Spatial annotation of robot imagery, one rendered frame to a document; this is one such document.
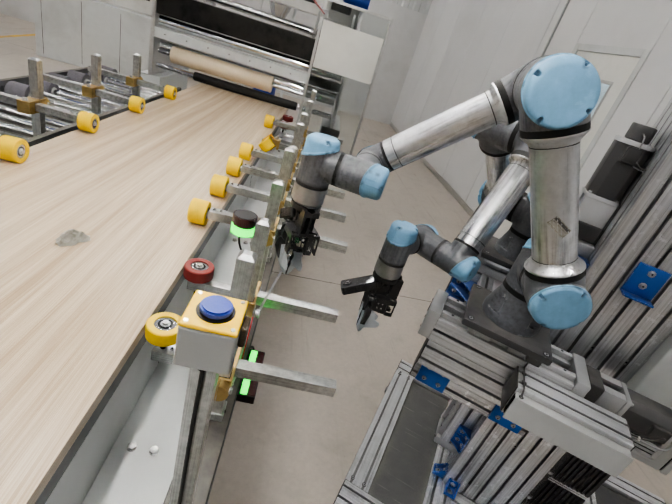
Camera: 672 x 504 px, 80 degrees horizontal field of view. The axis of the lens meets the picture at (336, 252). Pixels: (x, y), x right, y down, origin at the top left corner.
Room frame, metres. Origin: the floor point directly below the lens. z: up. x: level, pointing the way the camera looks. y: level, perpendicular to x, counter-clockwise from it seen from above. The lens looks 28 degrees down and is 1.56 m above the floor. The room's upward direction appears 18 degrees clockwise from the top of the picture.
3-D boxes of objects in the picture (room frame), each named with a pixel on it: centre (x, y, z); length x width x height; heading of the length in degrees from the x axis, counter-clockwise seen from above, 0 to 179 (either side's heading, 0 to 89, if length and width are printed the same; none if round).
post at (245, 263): (0.65, 0.16, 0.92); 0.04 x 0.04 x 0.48; 8
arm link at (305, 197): (0.86, 0.10, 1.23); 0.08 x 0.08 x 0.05
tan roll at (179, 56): (3.39, 1.11, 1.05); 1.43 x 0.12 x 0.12; 98
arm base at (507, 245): (1.42, -0.63, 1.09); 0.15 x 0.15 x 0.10
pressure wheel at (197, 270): (0.91, 0.35, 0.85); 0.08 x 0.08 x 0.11
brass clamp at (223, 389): (0.67, 0.16, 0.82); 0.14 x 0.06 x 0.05; 8
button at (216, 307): (0.39, 0.12, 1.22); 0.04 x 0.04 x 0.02
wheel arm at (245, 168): (1.68, 0.29, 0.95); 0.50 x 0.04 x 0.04; 98
